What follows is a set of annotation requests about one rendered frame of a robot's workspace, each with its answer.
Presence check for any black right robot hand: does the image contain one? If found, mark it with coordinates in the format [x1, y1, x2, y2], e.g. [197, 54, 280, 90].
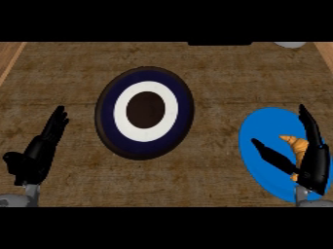
[249, 103, 331, 196]

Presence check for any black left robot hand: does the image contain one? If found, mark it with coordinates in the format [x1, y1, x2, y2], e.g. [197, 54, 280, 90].
[1, 105, 70, 187]

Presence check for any golden brown croissant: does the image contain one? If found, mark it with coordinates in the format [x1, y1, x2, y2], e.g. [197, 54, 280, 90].
[278, 134, 309, 183]

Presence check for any blue plate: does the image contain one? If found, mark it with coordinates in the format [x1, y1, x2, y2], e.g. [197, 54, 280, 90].
[237, 107, 333, 203]

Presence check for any navy and white ringed plate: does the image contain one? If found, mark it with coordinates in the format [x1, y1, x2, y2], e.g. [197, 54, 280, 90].
[92, 66, 194, 161]

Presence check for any pale grey round object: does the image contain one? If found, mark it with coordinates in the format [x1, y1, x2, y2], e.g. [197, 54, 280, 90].
[272, 42, 306, 50]

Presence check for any brown woven placemat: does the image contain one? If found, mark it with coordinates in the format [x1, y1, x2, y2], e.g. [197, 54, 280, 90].
[0, 42, 333, 208]

